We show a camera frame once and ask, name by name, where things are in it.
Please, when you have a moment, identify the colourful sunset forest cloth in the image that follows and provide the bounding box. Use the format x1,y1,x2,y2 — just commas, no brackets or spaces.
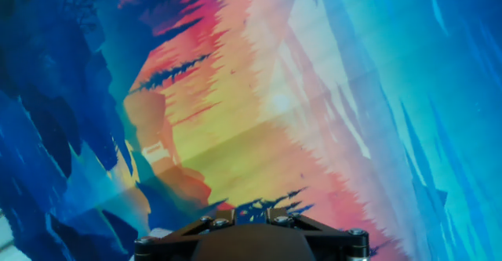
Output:
0,0,502,261

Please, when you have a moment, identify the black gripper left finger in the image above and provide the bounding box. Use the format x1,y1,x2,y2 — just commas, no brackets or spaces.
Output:
134,208,237,261

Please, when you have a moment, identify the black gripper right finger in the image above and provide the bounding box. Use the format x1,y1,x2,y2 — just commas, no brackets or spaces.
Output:
266,207,371,261

